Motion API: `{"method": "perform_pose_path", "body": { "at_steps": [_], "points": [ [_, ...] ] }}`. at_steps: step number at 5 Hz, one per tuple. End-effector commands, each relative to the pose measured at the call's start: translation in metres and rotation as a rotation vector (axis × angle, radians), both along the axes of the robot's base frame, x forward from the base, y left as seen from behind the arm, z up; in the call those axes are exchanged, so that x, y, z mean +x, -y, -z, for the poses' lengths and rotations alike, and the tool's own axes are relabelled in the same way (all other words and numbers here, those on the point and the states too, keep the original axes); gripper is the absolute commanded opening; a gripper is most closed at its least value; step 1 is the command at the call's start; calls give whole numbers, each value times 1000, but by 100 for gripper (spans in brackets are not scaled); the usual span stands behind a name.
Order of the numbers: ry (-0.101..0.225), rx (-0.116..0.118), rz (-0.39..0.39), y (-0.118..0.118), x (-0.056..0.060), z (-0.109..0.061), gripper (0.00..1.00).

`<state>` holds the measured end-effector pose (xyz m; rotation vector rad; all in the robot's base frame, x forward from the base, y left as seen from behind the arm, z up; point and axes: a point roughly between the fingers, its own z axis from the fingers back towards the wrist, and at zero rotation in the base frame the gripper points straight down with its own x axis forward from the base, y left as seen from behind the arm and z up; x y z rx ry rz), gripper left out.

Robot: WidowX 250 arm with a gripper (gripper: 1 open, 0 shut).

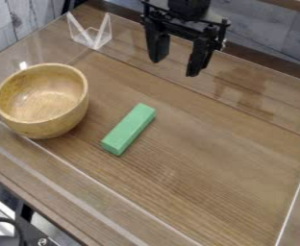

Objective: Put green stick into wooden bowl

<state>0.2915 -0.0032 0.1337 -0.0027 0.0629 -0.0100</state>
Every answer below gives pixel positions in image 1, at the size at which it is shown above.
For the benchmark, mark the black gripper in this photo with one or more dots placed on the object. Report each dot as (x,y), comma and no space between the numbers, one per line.
(191,20)

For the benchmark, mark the green rectangular stick block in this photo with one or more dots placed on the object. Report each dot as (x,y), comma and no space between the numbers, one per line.
(127,129)

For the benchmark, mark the wooden bowl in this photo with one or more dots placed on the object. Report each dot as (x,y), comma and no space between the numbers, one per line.
(44,100)

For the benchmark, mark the clear acrylic corner bracket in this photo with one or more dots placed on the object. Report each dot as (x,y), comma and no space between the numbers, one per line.
(92,38)

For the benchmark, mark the black table frame bracket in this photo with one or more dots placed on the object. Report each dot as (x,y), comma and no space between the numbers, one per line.
(33,236)

